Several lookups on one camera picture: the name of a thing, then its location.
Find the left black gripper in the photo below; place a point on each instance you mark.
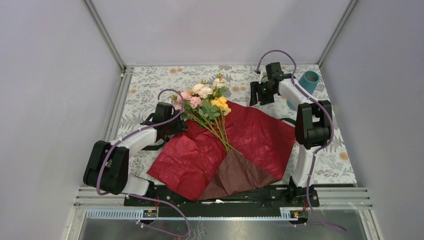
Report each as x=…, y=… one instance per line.
x=181, y=126

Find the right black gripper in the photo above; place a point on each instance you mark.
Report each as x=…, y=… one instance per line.
x=254, y=86

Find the flower bouquet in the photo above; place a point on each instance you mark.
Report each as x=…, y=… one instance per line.
x=206, y=104

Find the red and brown wrapping paper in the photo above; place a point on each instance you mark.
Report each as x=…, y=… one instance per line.
x=196, y=165

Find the black gold-lettered ribbon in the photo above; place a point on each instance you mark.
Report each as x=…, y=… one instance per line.
x=157, y=146

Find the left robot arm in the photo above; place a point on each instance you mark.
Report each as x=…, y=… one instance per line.
x=107, y=169

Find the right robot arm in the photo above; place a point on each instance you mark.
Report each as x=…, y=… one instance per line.
x=314, y=128

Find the teal cylindrical vase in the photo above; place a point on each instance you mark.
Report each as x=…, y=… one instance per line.
x=308, y=81

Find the floral patterned table mat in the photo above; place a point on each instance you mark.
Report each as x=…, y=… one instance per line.
x=332, y=165

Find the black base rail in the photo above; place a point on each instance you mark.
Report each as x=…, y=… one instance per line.
x=261, y=202

